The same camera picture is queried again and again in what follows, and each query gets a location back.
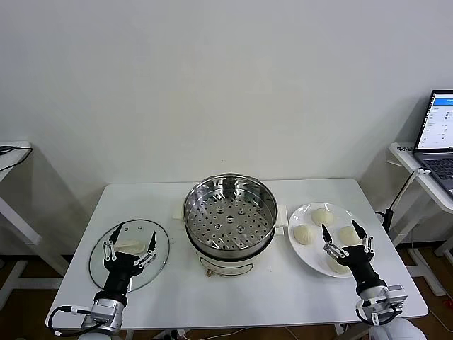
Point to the white round plate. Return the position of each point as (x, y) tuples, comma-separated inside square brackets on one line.
[(311, 255)]

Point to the white steamed baozi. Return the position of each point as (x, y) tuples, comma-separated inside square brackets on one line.
[(303, 234), (348, 236), (322, 216), (334, 265)]

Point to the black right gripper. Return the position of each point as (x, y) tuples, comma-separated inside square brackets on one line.
[(361, 267)]

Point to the stainless steel steamer basket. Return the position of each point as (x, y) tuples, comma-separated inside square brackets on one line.
[(230, 212)]

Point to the round glass lid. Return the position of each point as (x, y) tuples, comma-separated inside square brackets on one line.
[(159, 255)]

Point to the grey open laptop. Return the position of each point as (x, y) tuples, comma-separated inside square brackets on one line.
[(437, 120)]

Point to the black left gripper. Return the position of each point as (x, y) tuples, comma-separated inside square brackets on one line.
[(118, 269)]

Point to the white side table with laptop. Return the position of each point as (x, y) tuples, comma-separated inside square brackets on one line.
[(403, 157)]

